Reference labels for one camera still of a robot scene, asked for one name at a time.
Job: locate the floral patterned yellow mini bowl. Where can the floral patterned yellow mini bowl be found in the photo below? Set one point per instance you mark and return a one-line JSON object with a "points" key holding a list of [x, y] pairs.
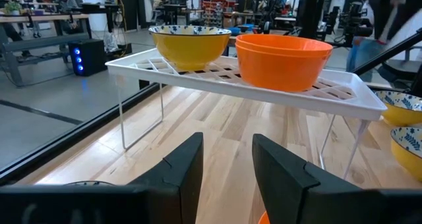
{"points": [[188, 49], [400, 110], [89, 183], [410, 155]]}

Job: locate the orange plastic mini bowl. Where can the orange plastic mini bowl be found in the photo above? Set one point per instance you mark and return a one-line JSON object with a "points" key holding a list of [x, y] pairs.
{"points": [[280, 72], [264, 220], [283, 43]]}

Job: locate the small plant on workbench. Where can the small plant on workbench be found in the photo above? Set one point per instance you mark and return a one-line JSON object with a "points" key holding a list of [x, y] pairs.
{"points": [[13, 8]]}

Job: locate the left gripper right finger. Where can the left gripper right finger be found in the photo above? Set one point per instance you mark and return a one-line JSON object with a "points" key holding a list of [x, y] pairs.
{"points": [[287, 184]]}

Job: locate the white lattice rack shelf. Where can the white lattice rack shelf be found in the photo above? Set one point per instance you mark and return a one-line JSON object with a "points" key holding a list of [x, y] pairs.
{"points": [[296, 99]]}

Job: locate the wooden workbench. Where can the wooden workbench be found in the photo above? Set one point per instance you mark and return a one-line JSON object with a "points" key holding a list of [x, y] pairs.
{"points": [[43, 18]]}

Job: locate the person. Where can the person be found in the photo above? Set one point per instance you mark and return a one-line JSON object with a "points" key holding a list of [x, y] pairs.
{"points": [[379, 19], [161, 1]]}

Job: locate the red storage rack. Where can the red storage rack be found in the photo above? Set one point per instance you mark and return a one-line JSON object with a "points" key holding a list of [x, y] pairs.
{"points": [[217, 6]]}

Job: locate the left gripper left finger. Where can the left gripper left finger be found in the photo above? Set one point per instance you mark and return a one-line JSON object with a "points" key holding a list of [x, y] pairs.
{"points": [[178, 184]]}

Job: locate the computer tower with blue lights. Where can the computer tower with blue lights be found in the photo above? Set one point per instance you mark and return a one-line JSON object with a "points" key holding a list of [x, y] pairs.
{"points": [[87, 57]]}

